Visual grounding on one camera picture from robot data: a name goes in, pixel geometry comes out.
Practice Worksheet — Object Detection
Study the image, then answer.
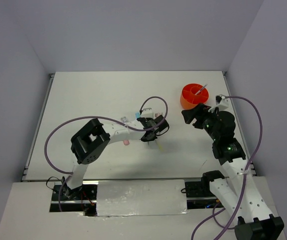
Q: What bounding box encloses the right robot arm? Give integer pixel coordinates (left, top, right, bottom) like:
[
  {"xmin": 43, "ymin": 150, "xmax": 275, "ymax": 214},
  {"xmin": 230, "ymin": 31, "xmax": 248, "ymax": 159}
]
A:
[{"xmin": 181, "ymin": 103, "xmax": 285, "ymax": 240}]

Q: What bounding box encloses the orange round divided container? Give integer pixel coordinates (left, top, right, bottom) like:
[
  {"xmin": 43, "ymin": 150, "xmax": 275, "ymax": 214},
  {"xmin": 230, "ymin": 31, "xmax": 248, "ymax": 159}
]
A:
[{"xmin": 180, "ymin": 83, "xmax": 209, "ymax": 110}]

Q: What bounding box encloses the reflective silver base plate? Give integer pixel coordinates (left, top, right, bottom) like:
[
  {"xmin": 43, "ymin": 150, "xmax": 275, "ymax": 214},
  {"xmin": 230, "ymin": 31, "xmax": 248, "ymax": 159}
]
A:
[{"xmin": 96, "ymin": 179, "xmax": 188, "ymax": 217}]

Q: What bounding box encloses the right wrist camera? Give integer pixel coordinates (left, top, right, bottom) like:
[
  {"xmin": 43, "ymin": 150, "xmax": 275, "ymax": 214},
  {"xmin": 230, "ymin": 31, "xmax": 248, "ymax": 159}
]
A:
[{"xmin": 208, "ymin": 94, "xmax": 229, "ymax": 113}]

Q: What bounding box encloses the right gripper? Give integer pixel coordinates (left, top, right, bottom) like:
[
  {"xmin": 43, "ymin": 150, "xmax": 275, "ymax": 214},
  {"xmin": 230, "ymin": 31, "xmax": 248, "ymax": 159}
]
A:
[{"xmin": 181, "ymin": 102, "xmax": 220, "ymax": 141}]

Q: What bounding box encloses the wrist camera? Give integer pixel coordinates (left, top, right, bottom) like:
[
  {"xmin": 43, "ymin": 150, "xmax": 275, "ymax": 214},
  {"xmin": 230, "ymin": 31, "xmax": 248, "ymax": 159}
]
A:
[
  {"xmin": 140, "ymin": 107, "xmax": 154, "ymax": 119},
  {"xmin": 208, "ymin": 94, "xmax": 229, "ymax": 113}
]

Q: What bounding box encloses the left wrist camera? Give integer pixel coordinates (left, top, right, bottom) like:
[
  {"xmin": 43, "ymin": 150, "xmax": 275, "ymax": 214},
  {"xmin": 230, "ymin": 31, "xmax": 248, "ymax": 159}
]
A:
[{"xmin": 140, "ymin": 107, "xmax": 154, "ymax": 119}]

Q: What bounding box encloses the small pink highlighter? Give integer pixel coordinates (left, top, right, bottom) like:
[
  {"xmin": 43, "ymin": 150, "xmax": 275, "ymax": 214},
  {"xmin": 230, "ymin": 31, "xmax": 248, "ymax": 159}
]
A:
[{"xmin": 123, "ymin": 140, "xmax": 130, "ymax": 146}]

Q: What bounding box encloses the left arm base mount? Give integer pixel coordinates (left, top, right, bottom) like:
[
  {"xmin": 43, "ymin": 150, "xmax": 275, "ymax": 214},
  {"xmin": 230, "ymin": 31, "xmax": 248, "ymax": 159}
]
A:
[{"xmin": 45, "ymin": 176, "xmax": 98, "ymax": 217}]

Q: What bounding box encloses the yellow gel pen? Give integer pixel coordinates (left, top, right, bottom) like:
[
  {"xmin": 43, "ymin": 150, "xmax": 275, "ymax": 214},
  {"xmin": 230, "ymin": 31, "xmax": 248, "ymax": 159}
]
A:
[{"xmin": 156, "ymin": 142, "xmax": 164, "ymax": 152}]

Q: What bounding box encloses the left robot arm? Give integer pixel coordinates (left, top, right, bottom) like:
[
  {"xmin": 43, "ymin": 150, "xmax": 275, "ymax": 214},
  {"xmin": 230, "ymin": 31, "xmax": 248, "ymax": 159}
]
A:
[{"xmin": 63, "ymin": 115, "xmax": 170, "ymax": 200}]

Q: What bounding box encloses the light blue highlighter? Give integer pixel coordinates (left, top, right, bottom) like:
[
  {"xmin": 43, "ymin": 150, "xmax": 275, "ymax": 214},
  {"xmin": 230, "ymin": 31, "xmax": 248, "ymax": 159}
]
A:
[{"xmin": 135, "ymin": 112, "xmax": 140, "ymax": 119}]

